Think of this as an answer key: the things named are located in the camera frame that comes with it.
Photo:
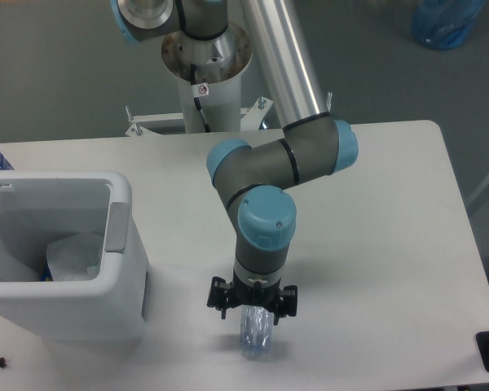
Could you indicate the colourful snack wrapper in bin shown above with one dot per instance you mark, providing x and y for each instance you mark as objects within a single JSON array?
[{"x": 46, "y": 275}]

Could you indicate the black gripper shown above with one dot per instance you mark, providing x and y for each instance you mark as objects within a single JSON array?
[{"x": 281, "y": 302}]

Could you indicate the white plastic trash can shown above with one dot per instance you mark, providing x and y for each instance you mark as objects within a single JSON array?
[{"x": 41, "y": 207}]

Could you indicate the crushed clear plastic bottle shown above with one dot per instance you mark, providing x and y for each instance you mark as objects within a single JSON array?
[{"x": 256, "y": 330}]

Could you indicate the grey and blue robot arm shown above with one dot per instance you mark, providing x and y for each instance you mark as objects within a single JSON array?
[{"x": 252, "y": 182}]

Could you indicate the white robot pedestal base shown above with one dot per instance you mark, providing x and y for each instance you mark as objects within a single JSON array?
[{"x": 209, "y": 76}]

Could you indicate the blue plastic bag on floor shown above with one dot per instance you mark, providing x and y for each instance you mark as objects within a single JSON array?
[{"x": 444, "y": 25}]

